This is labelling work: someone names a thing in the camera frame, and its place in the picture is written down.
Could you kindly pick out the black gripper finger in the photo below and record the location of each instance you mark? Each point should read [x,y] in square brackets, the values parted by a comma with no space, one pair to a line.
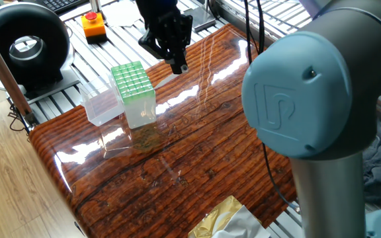
[177,49]
[154,46]

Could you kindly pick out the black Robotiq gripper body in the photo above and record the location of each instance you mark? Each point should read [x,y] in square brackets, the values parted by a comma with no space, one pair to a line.
[164,18]

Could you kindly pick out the clear large pipette tip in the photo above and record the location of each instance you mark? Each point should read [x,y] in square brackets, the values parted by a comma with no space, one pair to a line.
[165,81]

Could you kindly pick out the green pipette tip rack box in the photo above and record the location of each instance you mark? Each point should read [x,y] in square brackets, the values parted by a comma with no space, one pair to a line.
[132,82]

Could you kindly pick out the clear plastic box lid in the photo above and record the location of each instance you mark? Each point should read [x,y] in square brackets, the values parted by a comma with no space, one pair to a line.
[101,105]

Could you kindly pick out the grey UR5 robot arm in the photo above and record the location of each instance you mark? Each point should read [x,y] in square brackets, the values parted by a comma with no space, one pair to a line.
[326,99]

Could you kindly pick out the grey rectangular metal plate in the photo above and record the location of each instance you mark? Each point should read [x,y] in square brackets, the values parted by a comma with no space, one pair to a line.
[200,18]

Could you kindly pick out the white paper sheet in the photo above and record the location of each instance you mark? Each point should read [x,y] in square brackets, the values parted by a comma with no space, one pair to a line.
[124,13]

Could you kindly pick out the yellow emergency stop button box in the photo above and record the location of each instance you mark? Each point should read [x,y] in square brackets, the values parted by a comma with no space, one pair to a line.
[94,28]

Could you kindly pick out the glossy wood-grain board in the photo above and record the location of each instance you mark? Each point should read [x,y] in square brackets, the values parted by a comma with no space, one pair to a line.
[177,148]

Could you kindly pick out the black keyboard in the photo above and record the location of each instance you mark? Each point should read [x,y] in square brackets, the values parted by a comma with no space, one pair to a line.
[61,5]

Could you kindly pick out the brown metal pole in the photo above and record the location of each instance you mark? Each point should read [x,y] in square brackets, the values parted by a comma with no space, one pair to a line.
[2,69]

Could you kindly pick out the gold tissue pack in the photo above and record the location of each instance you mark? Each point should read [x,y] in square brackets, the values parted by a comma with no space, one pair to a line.
[217,218]

